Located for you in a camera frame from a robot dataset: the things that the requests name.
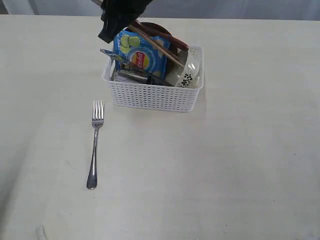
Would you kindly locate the stainless steel table knife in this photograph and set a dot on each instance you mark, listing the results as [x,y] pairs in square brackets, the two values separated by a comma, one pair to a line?
[115,56]

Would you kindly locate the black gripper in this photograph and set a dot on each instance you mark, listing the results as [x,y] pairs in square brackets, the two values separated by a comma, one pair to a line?
[118,14]

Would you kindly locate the white ceramic bowl black flowers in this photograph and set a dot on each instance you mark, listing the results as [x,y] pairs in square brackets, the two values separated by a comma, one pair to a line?
[188,76]

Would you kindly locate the white plastic lattice basket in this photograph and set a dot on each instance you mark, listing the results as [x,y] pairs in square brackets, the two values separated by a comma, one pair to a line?
[155,97]

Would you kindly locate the stainless steel fork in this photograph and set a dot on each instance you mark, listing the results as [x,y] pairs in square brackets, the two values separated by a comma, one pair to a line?
[97,122]

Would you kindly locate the dark red wooden spoon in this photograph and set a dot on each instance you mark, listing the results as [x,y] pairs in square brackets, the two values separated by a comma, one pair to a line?
[162,36]

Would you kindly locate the brown round plate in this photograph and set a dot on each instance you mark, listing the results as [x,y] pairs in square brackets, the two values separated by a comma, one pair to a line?
[160,27]

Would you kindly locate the blue Lays chip bag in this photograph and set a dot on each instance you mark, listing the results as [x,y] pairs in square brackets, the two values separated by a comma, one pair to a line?
[131,46]

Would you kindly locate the wooden chopstick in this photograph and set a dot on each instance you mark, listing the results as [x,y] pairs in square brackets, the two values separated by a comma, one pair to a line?
[163,50]

